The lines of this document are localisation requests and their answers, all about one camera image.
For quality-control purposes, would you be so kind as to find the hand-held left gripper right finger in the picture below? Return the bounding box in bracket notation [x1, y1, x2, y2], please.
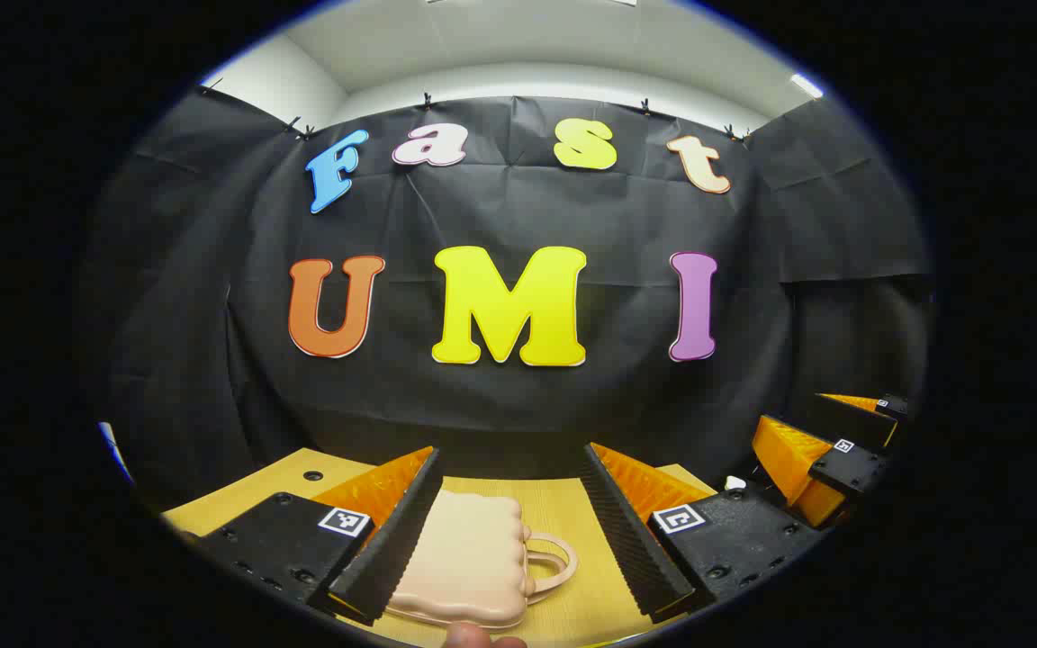
[582, 441, 830, 624]

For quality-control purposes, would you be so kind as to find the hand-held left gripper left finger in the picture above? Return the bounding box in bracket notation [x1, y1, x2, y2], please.
[178, 445, 445, 626]

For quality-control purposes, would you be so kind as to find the beige pink suitcase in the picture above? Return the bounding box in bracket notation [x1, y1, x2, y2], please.
[383, 489, 579, 631]

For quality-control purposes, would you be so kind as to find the black backdrop cloth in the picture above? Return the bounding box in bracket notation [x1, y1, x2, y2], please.
[77, 90, 933, 514]

